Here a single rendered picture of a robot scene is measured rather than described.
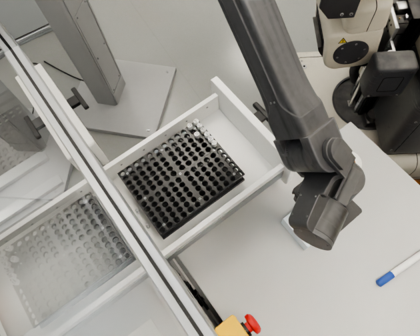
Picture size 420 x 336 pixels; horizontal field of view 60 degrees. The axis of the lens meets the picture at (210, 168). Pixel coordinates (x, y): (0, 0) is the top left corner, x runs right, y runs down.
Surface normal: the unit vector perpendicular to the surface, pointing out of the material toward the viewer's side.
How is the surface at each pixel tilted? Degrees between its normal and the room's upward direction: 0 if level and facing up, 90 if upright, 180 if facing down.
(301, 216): 48
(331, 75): 0
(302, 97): 31
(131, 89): 3
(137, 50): 0
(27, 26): 90
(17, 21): 90
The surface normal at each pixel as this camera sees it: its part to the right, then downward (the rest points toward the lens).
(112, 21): -0.06, -0.40
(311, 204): -0.72, -0.54
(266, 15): 0.48, 0.03
